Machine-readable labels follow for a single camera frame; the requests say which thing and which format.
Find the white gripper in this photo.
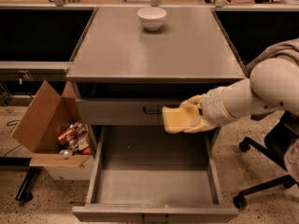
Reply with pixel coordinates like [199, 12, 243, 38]
[180, 87, 235, 133]

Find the yellow sponge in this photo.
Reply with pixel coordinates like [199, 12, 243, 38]
[162, 106, 199, 133]

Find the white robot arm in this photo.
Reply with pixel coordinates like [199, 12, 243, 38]
[181, 58, 299, 133]

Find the grey drawer cabinet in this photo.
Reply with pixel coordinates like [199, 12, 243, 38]
[65, 6, 248, 224]

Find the open grey middle drawer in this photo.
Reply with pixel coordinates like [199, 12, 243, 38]
[73, 126, 238, 224]

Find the closed grey top drawer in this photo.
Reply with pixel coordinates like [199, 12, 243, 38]
[76, 98, 180, 126]

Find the black office chair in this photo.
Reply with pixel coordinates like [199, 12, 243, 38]
[233, 112, 299, 209]

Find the white ceramic bowl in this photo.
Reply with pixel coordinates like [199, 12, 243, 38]
[137, 7, 167, 31]

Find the grey-brown hoodie cloth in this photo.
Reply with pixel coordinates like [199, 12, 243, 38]
[246, 38, 299, 117]

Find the red snack packet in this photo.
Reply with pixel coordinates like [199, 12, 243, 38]
[57, 128, 77, 145]

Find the brown cardboard box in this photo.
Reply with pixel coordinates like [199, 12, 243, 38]
[12, 81, 91, 167]

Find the black desk leg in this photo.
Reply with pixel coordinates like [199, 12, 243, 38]
[15, 167, 40, 203]

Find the black drawer handle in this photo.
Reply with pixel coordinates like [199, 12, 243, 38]
[143, 106, 162, 115]

